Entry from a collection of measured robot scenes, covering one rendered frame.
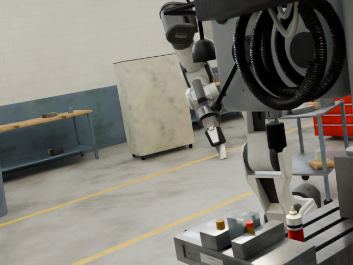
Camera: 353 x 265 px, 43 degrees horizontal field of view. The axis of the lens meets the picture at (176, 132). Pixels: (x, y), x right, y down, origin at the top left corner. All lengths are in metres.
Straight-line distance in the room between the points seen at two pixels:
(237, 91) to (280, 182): 0.89
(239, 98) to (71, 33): 8.10
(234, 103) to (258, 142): 0.80
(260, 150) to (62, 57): 7.33
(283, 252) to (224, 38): 0.52
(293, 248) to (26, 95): 7.84
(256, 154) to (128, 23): 7.99
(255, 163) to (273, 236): 0.83
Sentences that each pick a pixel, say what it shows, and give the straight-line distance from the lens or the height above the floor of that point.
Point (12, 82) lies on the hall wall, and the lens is 8.63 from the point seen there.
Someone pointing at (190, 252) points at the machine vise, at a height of 0.96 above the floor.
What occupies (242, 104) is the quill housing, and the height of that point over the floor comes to 1.33.
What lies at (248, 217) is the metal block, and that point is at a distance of 1.11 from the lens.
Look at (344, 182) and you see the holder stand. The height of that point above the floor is 1.04.
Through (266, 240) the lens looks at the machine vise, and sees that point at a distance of 1.11.
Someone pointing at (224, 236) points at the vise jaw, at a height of 1.03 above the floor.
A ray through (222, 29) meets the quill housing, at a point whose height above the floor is 1.52.
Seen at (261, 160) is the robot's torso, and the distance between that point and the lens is 1.91.
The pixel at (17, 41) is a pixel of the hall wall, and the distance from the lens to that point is 8.74.
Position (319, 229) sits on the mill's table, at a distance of 1.38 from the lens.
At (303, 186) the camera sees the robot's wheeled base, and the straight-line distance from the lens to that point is 2.34.
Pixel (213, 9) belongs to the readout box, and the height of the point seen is 1.53.
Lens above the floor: 1.46
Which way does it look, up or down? 9 degrees down
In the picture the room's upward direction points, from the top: 9 degrees counter-clockwise
